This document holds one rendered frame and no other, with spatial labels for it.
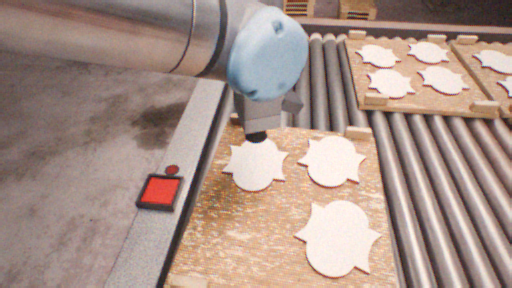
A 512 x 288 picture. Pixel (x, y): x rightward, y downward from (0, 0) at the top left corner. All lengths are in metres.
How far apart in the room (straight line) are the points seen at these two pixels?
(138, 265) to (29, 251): 1.39
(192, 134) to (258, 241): 0.33
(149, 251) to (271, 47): 0.43
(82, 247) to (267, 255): 1.38
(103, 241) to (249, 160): 1.26
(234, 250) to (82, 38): 0.41
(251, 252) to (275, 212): 0.09
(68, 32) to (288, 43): 0.15
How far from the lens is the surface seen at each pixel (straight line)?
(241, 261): 0.52
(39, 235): 1.96
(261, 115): 0.49
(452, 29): 1.38
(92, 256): 1.75
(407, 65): 1.08
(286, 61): 0.25
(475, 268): 0.65
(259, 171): 0.61
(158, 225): 0.60
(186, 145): 0.72
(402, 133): 0.81
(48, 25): 0.20
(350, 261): 0.53
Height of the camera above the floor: 1.41
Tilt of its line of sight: 44 degrees down
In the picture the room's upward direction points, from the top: straight up
